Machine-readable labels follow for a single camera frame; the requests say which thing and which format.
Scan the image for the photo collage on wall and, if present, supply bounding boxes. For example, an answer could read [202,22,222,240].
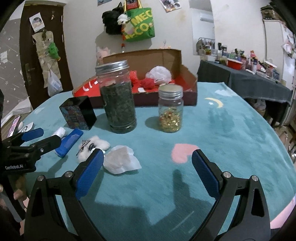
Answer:
[159,0,182,13]

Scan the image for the dark cloth side table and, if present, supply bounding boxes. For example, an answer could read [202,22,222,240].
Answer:
[197,60,292,105]

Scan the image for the white fluffy bunny clip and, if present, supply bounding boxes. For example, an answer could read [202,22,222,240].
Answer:
[76,136,110,163]

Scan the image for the white translucent pouch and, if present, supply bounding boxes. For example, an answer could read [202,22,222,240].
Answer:
[103,145,142,175]

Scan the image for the green plush toy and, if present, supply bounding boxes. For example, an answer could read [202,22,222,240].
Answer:
[47,42,61,61]

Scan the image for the blue wall poster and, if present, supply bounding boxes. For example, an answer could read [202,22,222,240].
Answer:
[97,0,112,6]

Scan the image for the red cardboard box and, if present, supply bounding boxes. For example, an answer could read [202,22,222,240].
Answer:
[72,48,198,109]

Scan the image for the black patterned box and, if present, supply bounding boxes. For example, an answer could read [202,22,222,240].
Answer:
[59,96,97,131]

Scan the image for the large jar dark contents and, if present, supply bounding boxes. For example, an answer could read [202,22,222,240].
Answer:
[95,60,137,134]

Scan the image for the wall mirror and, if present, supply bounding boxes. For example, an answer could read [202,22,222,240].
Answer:
[189,0,215,55]

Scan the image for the basket on refrigerator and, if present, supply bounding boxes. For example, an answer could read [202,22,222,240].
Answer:
[260,4,285,22]

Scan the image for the black hanging bag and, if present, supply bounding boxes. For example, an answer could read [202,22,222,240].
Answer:
[102,3,123,35]

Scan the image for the teal plush table cover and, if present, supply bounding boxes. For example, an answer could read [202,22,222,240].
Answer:
[19,81,296,241]

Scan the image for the small white cotton roll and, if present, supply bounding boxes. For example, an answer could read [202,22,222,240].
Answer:
[53,127,67,139]

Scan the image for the coral crochet scrubber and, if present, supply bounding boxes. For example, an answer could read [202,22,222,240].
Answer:
[129,70,139,87]

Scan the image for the person left hand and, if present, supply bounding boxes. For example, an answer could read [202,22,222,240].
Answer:
[1,185,27,207]

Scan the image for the white mesh bath pouf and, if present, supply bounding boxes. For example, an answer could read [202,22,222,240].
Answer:
[145,66,172,85]

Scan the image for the pink plush on wall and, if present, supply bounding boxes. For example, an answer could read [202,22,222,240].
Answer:
[96,47,110,65]

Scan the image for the red bowl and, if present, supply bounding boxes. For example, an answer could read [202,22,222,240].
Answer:
[227,59,243,70]

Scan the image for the dark wooden door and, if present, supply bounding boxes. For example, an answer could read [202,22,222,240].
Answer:
[20,1,73,108]

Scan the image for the red bunny sponge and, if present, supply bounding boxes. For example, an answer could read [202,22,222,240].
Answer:
[140,78,156,90]

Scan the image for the photo on door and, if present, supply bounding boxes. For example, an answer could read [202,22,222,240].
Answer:
[29,13,45,33]

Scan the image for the blue sponge pack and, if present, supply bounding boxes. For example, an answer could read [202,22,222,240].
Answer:
[55,128,83,158]

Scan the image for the beige hanging organizer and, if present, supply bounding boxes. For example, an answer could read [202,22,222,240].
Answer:
[32,30,61,88]

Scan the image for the green tote bag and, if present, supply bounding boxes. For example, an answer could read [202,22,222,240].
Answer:
[122,1,155,43]

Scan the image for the small jar gold beads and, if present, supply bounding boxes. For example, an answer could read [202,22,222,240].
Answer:
[158,83,184,133]

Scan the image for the white refrigerator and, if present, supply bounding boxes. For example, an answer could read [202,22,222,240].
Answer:
[263,20,295,90]

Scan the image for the small white panda plush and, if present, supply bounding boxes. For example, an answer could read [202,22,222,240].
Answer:
[117,14,130,25]

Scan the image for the plastic bag on door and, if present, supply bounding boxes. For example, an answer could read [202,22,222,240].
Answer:
[48,70,63,97]

